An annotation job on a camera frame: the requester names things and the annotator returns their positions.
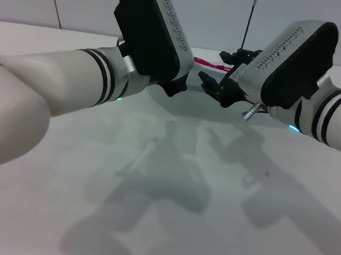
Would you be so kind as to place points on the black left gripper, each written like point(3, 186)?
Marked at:
point(175, 87)

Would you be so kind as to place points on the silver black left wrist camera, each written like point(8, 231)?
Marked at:
point(149, 27)

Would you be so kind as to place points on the transparent document bag red zipper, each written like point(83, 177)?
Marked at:
point(206, 62)

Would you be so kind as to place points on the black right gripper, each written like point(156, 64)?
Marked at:
point(231, 95)

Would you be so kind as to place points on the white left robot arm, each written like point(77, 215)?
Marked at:
point(42, 86)

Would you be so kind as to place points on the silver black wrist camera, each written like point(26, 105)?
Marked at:
point(149, 27)
point(290, 60)

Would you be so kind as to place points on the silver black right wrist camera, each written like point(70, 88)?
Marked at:
point(290, 60)

